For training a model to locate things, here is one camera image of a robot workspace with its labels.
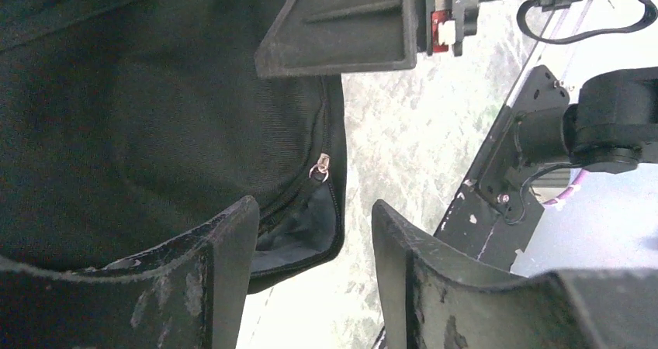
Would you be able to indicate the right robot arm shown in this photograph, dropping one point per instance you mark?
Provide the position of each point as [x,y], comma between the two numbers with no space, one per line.
[615,128]

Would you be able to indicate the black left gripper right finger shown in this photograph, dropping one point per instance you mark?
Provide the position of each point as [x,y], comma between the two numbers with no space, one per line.
[434,296]

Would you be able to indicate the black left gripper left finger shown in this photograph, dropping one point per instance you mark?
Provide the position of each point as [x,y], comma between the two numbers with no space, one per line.
[187,292]

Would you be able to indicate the black student backpack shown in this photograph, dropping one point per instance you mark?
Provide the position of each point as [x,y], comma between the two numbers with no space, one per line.
[125,123]

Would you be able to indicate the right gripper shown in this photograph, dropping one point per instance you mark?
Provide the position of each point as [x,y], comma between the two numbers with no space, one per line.
[326,37]

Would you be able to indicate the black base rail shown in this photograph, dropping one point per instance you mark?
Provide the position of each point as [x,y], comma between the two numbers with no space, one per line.
[492,217]

